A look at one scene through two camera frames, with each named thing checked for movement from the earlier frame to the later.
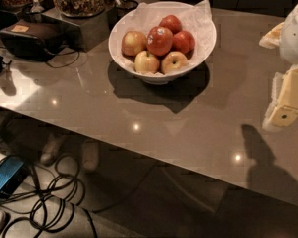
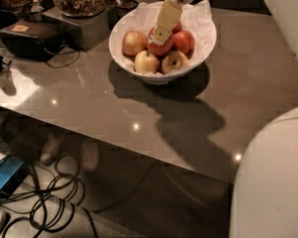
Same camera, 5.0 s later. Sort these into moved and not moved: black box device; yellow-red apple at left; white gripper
Moved: white gripper
Not moved: black box device; yellow-red apple at left
